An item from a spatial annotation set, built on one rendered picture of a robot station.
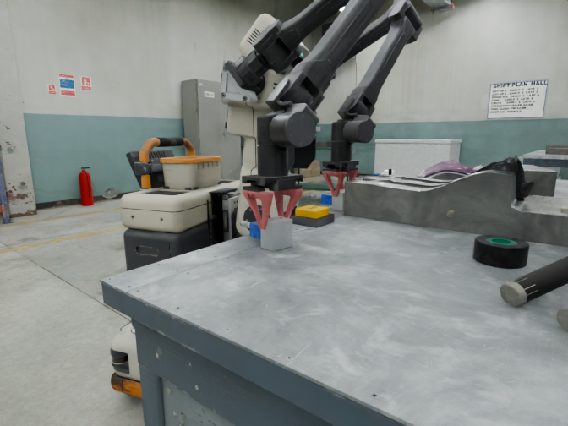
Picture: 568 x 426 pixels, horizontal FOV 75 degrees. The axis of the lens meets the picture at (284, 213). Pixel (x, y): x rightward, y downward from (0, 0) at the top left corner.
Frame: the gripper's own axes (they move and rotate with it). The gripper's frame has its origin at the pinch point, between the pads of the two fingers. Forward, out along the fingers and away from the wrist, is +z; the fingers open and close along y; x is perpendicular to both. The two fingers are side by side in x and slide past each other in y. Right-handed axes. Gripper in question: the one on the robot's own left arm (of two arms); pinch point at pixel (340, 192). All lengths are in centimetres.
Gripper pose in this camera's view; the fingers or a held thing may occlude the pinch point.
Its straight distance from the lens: 108.3
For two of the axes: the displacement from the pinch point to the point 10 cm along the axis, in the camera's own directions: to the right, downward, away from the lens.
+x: -7.8, -1.4, 6.1
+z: 0.0, 9.8, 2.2
